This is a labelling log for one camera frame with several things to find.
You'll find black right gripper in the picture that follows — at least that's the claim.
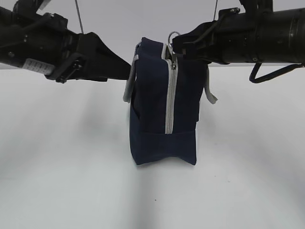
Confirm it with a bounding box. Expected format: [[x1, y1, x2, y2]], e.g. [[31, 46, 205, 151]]
[[172, 20, 229, 64]]

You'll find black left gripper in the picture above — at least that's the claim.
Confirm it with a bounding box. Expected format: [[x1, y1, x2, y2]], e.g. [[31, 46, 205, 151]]
[[45, 32, 131, 83]]

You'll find metal zipper pull ring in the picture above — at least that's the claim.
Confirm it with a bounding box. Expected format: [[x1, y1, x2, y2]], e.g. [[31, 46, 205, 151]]
[[168, 31, 181, 48]]

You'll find navy blue lunch bag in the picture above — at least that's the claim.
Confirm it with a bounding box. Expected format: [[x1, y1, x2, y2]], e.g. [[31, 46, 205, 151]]
[[123, 37, 217, 165]]

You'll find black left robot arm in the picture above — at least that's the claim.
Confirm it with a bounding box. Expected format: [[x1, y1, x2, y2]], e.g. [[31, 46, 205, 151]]
[[0, 0, 131, 83]]

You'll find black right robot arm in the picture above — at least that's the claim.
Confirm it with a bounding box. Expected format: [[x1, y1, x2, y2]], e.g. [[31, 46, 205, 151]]
[[173, 0, 305, 64]]

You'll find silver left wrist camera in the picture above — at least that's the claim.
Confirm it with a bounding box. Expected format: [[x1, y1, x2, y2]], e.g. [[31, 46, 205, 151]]
[[13, 0, 51, 13]]

